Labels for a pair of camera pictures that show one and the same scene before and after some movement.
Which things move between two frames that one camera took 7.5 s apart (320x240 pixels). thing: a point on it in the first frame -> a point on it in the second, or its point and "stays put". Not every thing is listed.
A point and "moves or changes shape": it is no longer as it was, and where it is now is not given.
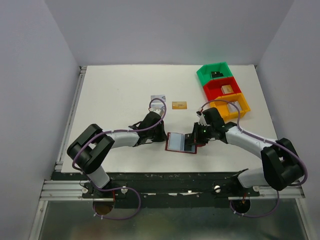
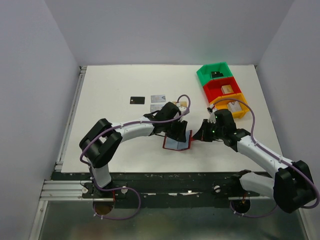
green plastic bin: x=207 y=72 stays put
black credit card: x=189 y=140 -> x=137 y=100
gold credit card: x=179 y=105 stays put
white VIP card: x=157 y=105 stays put
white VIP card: x=157 y=96 stays put
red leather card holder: x=175 y=142 moves or changes shape
